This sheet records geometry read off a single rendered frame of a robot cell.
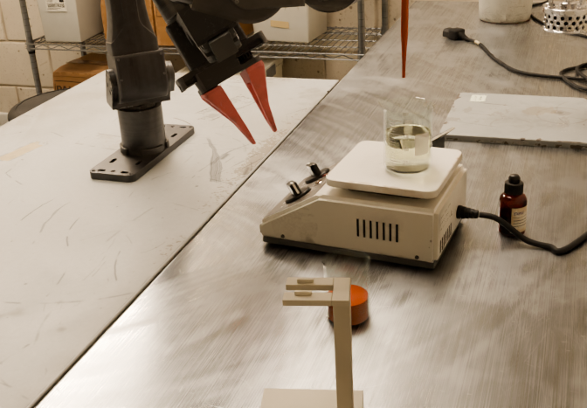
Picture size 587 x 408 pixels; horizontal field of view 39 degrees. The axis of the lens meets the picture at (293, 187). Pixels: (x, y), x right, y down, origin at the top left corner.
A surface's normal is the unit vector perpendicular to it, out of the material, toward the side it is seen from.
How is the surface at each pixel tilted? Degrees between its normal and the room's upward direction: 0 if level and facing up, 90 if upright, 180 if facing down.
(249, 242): 0
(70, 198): 0
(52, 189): 0
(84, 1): 93
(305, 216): 90
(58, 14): 93
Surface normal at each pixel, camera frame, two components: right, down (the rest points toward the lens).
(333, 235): -0.40, 0.39
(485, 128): -0.05, -0.91
